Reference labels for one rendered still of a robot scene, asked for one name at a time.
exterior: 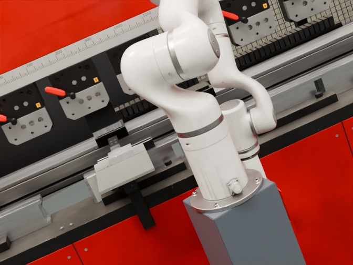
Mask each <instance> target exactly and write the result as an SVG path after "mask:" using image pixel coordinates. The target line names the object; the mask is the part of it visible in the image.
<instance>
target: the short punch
mask: <svg viewBox="0 0 353 265"><path fill-rule="evenodd" d="M84 117H85V119H86V121H87V123H88V125H89V127H90V130H91V132H92V134H93V136H94V138H96V137H98V136H101V135H103V134H105V133H107V132H110V131H112V130H114V129H116V128H119V127H121V126H122V124H121V122H120V120H119V118H118V116H117V113H116V111H115V109H114V107H113V105H112V102H111V101H110V103H108V104H107V106H106V107H103V108H101V109H98V110H96V111H94V112H92V113H89V114H87V115H85V116H84Z"/></svg>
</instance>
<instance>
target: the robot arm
mask: <svg viewBox="0 0 353 265"><path fill-rule="evenodd" d="M150 1H151V2H152V3H154V4H156V5H158V6H159V23H160V26H161V28H162V30H163V31H164V33H162V34H159V35H155V36H153V37H150V38H147V39H144V40H142V41H140V42H137V43H135V44H133V45H131V46H130V47H128V48H127V49H126V51H125V52H124V54H123V56H122V59H121V72H122V76H123V79H124V81H125V82H126V84H127V85H128V87H129V88H130V89H131V90H132V91H133V92H134V93H136V94H137V95H139V96H140V97H142V98H143V99H145V100H147V101H149V102H150V103H152V104H154V105H156V106H157V107H159V108H160V109H162V110H163V111H164V112H165V113H166V115H167V116H168V118H169V119H170V121H171V123H172V125H173V128H174V130H175V132H176V134H177V137H178V139H179V141H180V144H181V146H182V148H183V151H184V153H185V155H186V158H187V160H188V162H189V165H190V167H191V169H192V172H193V174H194V176H195V179H196V181H197V183H198V186H199V187H198V188H197V189H196V190H195V191H194V192H192V196H191V199H190V204H191V206H192V208H193V209H194V210H195V211H198V212H202V213H214V212H220V211H224V210H228V209H231V208H233V207H236V206H238V205H240V204H242V203H244V202H245V201H247V200H249V199H250V198H251V197H253V196H254V195H255V194H256V193H257V192H258V191H259V190H260V189H261V187H262V185H263V182H264V179H263V178H265V179H267V178H266V175H265V172H264V170H263V167H262V164H261V162H260V160H259V157H258V153H259V143H258V141H257V138H256V135H258V134H262V133H265V132H268V131H271V130H273V129H274V128H275V127H276V124H277V121H276V116H275V112H274V108H273V104H272V101H271V98H270V96H269V94H268V92H267V90H266V89H265V88H264V87H263V86H262V85H261V84H260V83H259V82H257V81H256V80H254V79H252V78H250V77H248V76H246V75H244V74H243V73H241V72H240V71H239V70H238V69H237V66H236V62H235V59H234V55H233V51H232V46H231V42H230V39H229V35H228V32H227V28H226V24H225V20H224V17H223V13H222V10H221V7H220V4H219V1H218V0H150ZM206 73H207V75H208V78H209V81H210V83H211V85H212V86H213V87H215V88H240V89H243V90H246V91H247V92H249V93H250V94H251V95H252V96H253V97H254V99H255V102H256V107H255V108H252V109H246V107H245V104H244V102H243V101H242V100H239V99H235V100H230V101H227V102H225V103H223V104H221V105H220V106H219V104H218V102H217V100H216V99H215V97H214V96H213V95H211V94H208V93H204V92H198V91H191V90H186V89H183V88H180V87H178V86H176V85H175V84H177V83H181V82H183V81H186V80H189V79H192V78H196V77H199V76H202V75H204V74H206Z"/></svg>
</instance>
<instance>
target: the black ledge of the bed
mask: <svg viewBox="0 0 353 265"><path fill-rule="evenodd" d="M337 98H338V101H337V102H335V103H332V104H330V105H328V106H326V107H323V108H321V109H319V110H317V111H315V112H312V113H310V114H308V115H306V116H304V117H301V118H299V119H296V120H294V121H292V122H290V123H288V124H285V125H283V126H281V127H279V128H277V129H274V130H272V131H270V132H268V133H266V134H263V135H261V136H258V135H256V138H257V141H258V143H259V153H258V157H259V158H261V157H263V156H266V155H268V154H270V153H272V152H274V151H277V150H279V149H281V148H283V147H285V146H288V145H290V144H292V143H294V142H296V141H299V140H301V139H303V138H305V137H307V136H310V135H312V134H314V133H316V132H318V131H321V130H323V129H325V128H327V127H329V126H332V125H334V124H336V123H338V122H340V121H343V120H345V119H347V118H349V117H351V116H353V88H352V89H350V90H347V91H345V92H343V93H341V94H339V95H337ZM185 165H186V168H187V169H186V170H184V171H182V172H179V173H177V174H175V175H173V176H171V177H168V178H166V179H163V180H161V181H159V182H157V183H155V184H152V185H150V186H148V187H146V188H144V189H141V190H140V191H141V193H142V195H143V197H144V200H145V202H146V204H147V206H148V208H151V207H153V206H155V205H157V204H160V203H162V202H164V201H166V200H168V199H171V198H173V197H175V196H177V195H179V194H182V193H184V192H186V191H188V190H190V189H193V188H195V187H197V186H198V183H197V181H196V179H195V176H194V174H193V172H192V169H191V167H190V165H189V162H187V163H185ZM135 214H137V212H136V210H135V208H134V206H133V204H132V202H131V200H130V198H129V196H126V197H124V198H121V199H119V200H117V201H115V202H113V203H110V204H108V205H106V206H105V205H104V203H103V201H101V202H99V203H95V201H94V199H93V197H92V196H91V197H89V198H86V199H84V200H82V201H80V202H77V203H75V204H73V205H71V206H69V207H66V208H64V209H62V210H60V211H57V212H55V213H53V214H51V216H52V224H49V225H47V226H45V227H43V228H41V229H38V230H36V231H34V232H32V233H29V234H27V235H25V236H23V237H21V238H18V239H16V240H14V241H12V242H11V245H10V249H8V250H6V251H4V252H2V253H0V265H25V264H27V263H29V262H31V261H34V260H36V259H38V258H40V257H43V256H45V255H47V254H49V253H51V252H53V251H56V250H58V249H60V248H62V247H65V246H67V245H69V244H71V243H73V242H75V241H78V240H80V239H82V238H84V237H87V236H89V235H91V234H93V233H95V232H97V231H100V230H102V229H104V228H106V227H109V226H111V225H113V224H115V223H117V222H119V221H122V220H124V219H127V218H129V217H131V216H133V215H135ZM71 223H73V224H74V225H73V226H72V227H70V226H69V225H70V224H71ZM61 227H64V230H60V228H61Z"/></svg>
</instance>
